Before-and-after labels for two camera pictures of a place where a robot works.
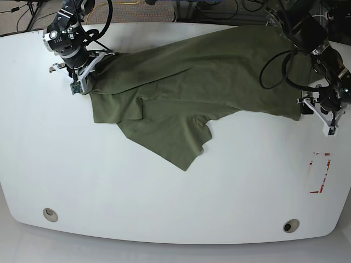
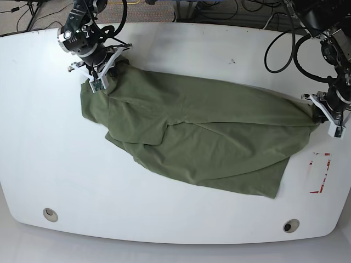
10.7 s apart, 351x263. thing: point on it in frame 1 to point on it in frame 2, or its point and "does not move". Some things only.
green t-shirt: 161,91 to 213,132
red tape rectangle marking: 328,166 does not move
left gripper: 328,109 does not move
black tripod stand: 33,14 does not move
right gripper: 80,63 to 108,67
